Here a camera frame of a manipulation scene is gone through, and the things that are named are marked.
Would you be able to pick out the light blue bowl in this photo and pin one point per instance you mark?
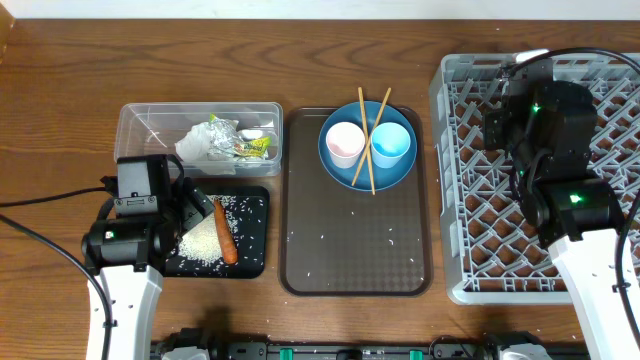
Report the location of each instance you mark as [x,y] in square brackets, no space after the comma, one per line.
[521,57]

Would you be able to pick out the white paper napkin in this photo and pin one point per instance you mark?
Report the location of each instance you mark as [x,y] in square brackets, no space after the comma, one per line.
[193,147]

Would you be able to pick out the light blue plastic cup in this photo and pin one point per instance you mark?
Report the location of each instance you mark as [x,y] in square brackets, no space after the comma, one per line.
[390,142]

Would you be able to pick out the grey dishwasher rack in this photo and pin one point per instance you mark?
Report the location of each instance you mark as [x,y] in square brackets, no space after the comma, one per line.
[491,255]

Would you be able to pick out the brown serving tray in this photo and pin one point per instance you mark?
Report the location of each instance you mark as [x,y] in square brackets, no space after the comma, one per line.
[336,241]

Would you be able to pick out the pile of white rice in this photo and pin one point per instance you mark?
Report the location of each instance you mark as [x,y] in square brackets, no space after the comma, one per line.
[201,244]

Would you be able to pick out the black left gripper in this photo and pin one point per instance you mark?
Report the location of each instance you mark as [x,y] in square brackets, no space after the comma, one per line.
[194,210]

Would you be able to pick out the orange carrot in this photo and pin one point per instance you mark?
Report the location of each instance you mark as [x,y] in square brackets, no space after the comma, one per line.
[226,241]

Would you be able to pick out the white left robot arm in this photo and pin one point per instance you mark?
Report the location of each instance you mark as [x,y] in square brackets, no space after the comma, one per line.
[125,253]

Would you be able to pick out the dark blue plate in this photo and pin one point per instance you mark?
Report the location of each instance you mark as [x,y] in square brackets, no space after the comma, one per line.
[383,177]

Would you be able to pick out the pink plastic cup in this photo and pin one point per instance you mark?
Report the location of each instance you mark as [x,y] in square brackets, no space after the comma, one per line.
[345,142]

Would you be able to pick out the black plastic tray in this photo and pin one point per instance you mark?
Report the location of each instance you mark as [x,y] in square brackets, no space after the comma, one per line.
[250,215]

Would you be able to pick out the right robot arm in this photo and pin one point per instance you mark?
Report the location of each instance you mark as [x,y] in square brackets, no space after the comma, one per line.
[545,126]

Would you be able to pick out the wooden chopstick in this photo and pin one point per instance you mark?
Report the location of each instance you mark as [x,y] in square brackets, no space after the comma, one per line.
[366,157]
[376,123]

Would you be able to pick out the clear plastic waste bin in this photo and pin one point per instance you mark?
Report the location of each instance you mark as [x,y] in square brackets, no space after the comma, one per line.
[154,128]

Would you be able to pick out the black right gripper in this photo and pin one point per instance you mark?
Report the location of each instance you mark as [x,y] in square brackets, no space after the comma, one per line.
[491,126]

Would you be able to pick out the yellow green snack packet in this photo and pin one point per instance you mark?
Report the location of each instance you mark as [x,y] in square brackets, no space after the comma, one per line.
[255,148]

